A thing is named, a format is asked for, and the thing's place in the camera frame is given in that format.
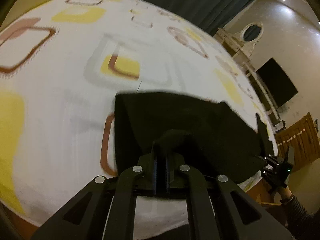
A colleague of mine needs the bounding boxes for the white patterned bed sheet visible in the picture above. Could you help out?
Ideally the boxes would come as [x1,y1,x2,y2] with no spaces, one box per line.
[1,0,269,226]

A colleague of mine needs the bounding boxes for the striped sleeve right forearm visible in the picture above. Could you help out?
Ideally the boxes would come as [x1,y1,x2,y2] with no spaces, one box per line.
[278,187,319,239]

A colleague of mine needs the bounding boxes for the white vanity dresser with mirror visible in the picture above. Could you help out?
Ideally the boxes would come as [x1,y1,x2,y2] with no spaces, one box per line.
[214,22,280,122]

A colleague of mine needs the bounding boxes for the black wall television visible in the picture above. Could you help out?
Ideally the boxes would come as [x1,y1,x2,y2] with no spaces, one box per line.
[256,58,298,107]

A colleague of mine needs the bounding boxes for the brown wooden cabinet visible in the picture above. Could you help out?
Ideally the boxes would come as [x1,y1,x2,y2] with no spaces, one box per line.
[275,112,319,172]

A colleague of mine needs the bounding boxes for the black pants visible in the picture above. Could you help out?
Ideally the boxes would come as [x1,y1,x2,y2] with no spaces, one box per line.
[114,92,273,184]

